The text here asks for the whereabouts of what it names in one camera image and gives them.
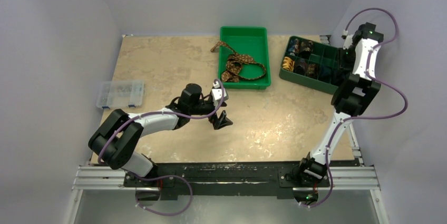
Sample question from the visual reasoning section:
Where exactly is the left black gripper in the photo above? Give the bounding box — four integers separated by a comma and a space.
189, 98, 232, 129

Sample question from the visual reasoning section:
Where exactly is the dark green compartment organizer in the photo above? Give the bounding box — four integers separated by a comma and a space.
279, 36, 340, 94

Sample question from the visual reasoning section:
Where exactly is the bright green plastic tray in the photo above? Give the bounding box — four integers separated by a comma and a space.
220, 26, 271, 90

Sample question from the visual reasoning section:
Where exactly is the dark navy striped tie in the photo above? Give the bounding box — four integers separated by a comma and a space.
318, 64, 337, 84

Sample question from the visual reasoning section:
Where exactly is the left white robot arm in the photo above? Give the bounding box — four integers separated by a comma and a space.
88, 81, 232, 187

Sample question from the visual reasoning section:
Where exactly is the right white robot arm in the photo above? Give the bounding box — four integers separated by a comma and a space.
293, 22, 384, 186

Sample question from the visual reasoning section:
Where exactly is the brown patterned tie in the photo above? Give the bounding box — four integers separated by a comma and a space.
210, 41, 267, 83

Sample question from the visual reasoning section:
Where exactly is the blue patterned rolled tie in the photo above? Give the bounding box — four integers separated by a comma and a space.
286, 38, 300, 55

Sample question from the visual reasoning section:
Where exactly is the orange striped rolled tie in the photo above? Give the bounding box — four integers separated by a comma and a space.
281, 56, 295, 72

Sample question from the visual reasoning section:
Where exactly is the clear plastic parts box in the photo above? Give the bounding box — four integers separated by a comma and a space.
96, 80, 144, 110

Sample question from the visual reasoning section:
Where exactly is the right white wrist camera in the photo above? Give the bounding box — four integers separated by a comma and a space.
342, 30, 354, 50

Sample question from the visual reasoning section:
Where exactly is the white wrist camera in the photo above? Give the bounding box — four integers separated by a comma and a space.
210, 79, 229, 107
342, 30, 354, 50

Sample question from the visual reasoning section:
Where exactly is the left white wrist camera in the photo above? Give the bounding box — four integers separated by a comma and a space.
210, 79, 229, 107

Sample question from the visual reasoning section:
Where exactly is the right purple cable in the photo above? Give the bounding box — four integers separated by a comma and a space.
300, 7, 409, 209

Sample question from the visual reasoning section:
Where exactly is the purple cable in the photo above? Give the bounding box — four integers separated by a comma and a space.
97, 79, 226, 216
300, 7, 409, 209

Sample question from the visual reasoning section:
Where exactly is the black mounting base rail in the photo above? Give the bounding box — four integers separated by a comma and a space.
123, 161, 330, 200

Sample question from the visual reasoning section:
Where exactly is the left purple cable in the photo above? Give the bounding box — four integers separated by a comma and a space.
97, 79, 226, 216

